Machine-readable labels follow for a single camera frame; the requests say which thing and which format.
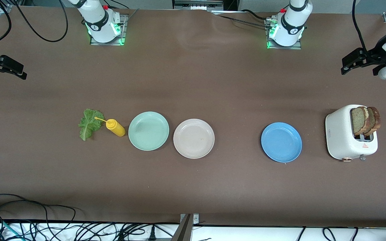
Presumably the grey metal frame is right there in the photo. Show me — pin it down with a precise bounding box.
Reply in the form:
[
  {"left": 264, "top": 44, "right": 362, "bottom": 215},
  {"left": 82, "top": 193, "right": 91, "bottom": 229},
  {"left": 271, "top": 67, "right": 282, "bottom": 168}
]
[{"left": 172, "top": 0, "right": 224, "bottom": 11}]

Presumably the white side bench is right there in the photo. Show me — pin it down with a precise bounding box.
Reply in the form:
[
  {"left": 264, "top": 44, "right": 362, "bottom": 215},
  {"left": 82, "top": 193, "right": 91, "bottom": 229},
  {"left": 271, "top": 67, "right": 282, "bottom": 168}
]
[{"left": 0, "top": 221, "right": 386, "bottom": 241}]

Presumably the white toaster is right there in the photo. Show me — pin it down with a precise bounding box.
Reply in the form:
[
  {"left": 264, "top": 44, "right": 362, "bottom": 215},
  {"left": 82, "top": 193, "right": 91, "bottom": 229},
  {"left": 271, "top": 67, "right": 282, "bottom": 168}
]
[{"left": 325, "top": 104, "right": 378, "bottom": 162}]

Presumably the grey metal bracket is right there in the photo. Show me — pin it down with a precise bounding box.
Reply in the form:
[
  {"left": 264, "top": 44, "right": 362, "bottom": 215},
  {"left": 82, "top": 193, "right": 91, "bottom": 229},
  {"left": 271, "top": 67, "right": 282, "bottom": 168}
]
[{"left": 176, "top": 214, "right": 200, "bottom": 241}]

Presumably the beige plate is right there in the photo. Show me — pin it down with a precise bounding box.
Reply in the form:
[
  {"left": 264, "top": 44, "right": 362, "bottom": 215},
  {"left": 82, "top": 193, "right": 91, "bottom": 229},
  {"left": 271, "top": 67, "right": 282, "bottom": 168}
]
[{"left": 173, "top": 119, "right": 215, "bottom": 159}]

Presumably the yellow mustard squeeze bottle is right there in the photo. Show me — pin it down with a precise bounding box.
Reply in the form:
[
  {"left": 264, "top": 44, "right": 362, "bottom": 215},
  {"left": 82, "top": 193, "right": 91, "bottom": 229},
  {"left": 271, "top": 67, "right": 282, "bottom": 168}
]
[{"left": 94, "top": 116, "right": 126, "bottom": 137}]

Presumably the blue plate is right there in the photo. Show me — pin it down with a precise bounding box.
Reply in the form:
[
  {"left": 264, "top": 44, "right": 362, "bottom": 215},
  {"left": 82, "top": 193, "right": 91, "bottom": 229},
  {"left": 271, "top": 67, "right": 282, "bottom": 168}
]
[{"left": 261, "top": 122, "right": 303, "bottom": 163}]

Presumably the brown bread slice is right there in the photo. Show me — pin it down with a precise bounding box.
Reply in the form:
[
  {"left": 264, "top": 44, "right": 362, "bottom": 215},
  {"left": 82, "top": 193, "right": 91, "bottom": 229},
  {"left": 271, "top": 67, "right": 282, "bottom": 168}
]
[
  {"left": 364, "top": 106, "right": 381, "bottom": 137},
  {"left": 351, "top": 106, "right": 369, "bottom": 136}
]

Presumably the black base cable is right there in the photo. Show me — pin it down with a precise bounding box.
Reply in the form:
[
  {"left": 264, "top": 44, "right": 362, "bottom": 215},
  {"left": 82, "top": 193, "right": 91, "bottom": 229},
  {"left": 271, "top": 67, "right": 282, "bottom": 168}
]
[
  {"left": 240, "top": 9, "right": 274, "bottom": 21},
  {"left": 213, "top": 12, "right": 271, "bottom": 29}
]

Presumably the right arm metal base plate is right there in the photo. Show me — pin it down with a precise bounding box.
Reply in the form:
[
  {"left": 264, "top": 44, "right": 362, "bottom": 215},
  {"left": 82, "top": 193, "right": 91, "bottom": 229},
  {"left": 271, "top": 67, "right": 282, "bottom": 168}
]
[{"left": 90, "top": 14, "right": 127, "bottom": 46}]

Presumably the green lettuce leaf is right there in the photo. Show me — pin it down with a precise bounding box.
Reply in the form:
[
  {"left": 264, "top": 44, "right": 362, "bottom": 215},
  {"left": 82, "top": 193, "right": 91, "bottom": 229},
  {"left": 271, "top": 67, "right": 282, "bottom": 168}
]
[{"left": 78, "top": 109, "right": 105, "bottom": 141}]

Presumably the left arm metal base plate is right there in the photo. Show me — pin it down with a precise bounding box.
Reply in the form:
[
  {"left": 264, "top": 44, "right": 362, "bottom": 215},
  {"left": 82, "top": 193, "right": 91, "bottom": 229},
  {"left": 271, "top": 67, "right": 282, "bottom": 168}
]
[{"left": 266, "top": 18, "right": 302, "bottom": 50}]

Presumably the mint green plate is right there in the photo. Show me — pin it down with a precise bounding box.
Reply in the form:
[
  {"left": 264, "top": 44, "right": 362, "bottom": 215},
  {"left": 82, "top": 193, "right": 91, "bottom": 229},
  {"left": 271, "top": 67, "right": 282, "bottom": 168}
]
[{"left": 128, "top": 111, "right": 170, "bottom": 151}]

